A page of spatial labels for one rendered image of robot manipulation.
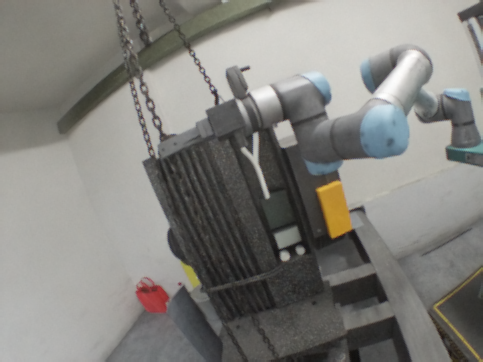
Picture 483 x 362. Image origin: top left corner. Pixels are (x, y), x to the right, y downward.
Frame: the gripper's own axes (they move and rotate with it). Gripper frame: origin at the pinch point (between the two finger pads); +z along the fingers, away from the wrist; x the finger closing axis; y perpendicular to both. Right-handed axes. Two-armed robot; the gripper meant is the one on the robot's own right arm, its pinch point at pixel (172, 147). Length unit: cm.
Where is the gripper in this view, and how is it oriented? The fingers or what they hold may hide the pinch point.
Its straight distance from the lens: 42.2
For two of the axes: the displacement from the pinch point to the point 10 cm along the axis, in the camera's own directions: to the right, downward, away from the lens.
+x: -0.7, -1.2, 9.9
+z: -9.2, 4.0, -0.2
